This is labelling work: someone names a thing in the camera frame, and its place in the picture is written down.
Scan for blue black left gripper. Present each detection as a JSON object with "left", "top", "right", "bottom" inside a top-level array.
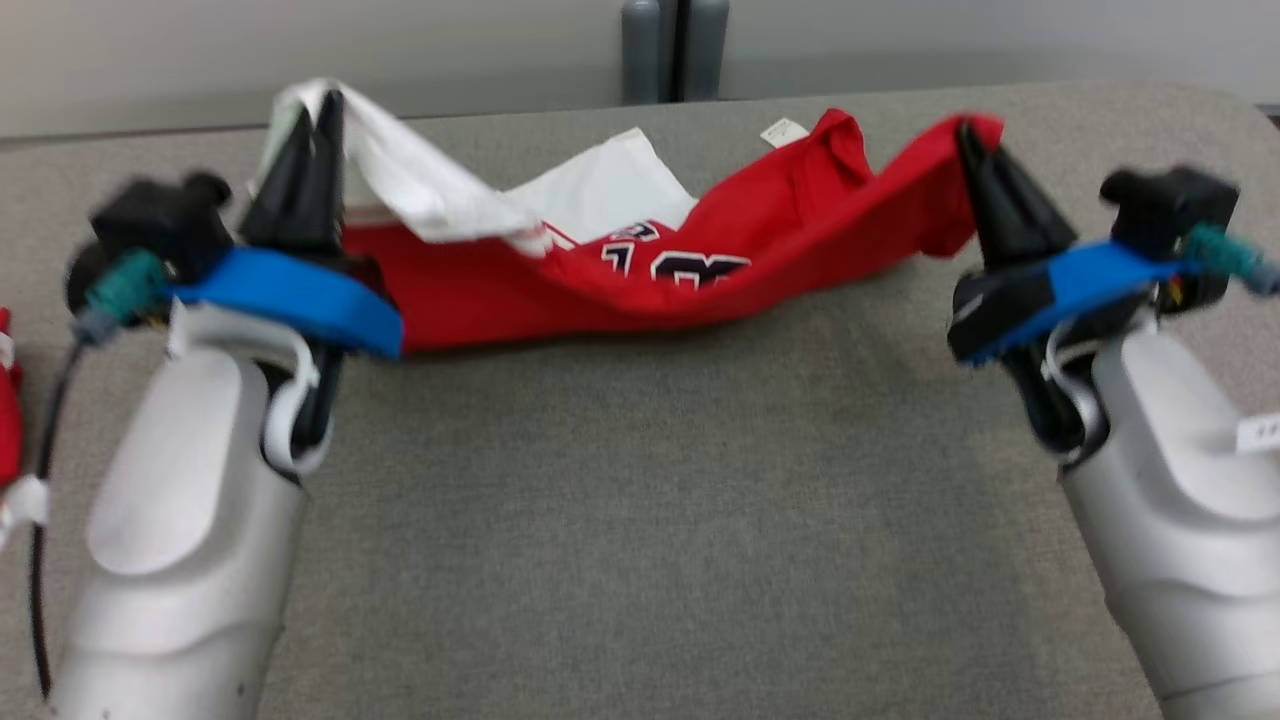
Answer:
[{"left": 63, "top": 88, "right": 405, "bottom": 456}]

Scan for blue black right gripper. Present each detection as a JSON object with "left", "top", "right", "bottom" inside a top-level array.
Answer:
[{"left": 945, "top": 120, "right": 1233, "bottom": 459}]

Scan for red white jersey shirt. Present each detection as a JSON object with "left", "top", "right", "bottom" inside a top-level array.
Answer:
[{"left": 258, "top": 78, "right": 1005, "bottom": 354}]

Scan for red shorts with white stripes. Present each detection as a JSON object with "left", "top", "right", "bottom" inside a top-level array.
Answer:
[{"left": 0, "top": 307, "right": 24, "bottom": 488}]

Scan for grey fabric covered surface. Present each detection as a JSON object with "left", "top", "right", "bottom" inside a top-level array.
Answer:
[{"left": 0, "top": 82, "right": 1280, "bottom": 720}]

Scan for left teal plug black cable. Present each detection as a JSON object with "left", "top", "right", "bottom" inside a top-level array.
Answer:
[{"left": 0, "top": 248, "right": 173, "bottom": 701}]

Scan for teal plug black cable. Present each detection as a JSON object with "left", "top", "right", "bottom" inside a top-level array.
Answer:
[
  {"left": 0, "top": 248, "right": 173, "bottom": 701},
  {"left": 1183, "top": 224, "right": 1280, "bottom": 298}
]

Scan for right teal plug black cable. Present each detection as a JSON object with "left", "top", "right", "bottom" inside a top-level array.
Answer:
[{"left": 1183, "top": 224, "right": 1280, "bottom": 298}]

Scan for grey partition post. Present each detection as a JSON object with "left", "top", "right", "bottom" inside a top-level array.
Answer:
[{"left": 620, "top": 0, "right": 732, "bottom": 105}]

